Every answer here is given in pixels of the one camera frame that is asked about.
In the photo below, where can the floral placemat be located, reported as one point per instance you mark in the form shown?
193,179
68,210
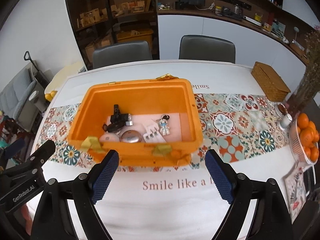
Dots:
299,183

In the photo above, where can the dark wooden shelf cabinet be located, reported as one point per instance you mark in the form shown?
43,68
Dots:
99,23

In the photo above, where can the silver oval pebble case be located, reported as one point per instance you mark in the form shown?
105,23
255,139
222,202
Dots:
131,136

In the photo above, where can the patterned tile table runner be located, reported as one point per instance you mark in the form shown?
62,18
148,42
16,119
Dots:
239,127

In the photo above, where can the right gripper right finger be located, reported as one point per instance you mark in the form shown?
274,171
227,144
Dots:
271,219

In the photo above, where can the right grey dining chair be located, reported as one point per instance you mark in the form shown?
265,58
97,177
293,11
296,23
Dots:
206,48

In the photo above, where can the basket of oranges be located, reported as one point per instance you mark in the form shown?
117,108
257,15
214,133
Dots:
304,139

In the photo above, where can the woven wicker box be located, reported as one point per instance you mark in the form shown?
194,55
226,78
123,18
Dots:
270,82

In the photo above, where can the left grey dining chair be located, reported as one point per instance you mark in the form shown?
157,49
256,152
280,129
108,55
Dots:
121,53

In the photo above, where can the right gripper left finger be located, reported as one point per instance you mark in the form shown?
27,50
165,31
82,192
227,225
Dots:
53,219

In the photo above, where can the pink round night light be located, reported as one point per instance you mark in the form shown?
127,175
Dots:
109,137

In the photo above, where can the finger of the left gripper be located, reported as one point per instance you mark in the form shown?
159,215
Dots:
42,154
9,151

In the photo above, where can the white tower fan heater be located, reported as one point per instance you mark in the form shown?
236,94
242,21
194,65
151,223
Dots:
38,100

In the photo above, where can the grey sofa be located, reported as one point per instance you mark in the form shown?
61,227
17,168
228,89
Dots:
16,93

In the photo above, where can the black clip-on device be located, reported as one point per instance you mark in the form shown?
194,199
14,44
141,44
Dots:
118,118

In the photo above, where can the dried flower vase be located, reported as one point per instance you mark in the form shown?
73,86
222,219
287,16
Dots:
309,84

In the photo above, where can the grey dining chair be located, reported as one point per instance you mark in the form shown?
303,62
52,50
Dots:
121,53
206,48

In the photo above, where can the white battery charger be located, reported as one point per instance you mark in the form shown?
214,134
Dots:
152,134

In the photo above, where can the black upright vacuum cleaner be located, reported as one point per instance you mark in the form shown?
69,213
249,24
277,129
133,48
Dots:
36,72

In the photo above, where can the orange plastic storage crate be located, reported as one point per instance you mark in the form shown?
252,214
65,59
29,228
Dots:
146,101

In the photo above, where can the white small cup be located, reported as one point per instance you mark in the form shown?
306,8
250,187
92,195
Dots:
285,121

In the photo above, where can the wooden baby chair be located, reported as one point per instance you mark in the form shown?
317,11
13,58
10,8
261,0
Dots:
11,131

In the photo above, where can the astronaut figure keychain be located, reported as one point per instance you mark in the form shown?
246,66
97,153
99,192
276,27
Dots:
163,125

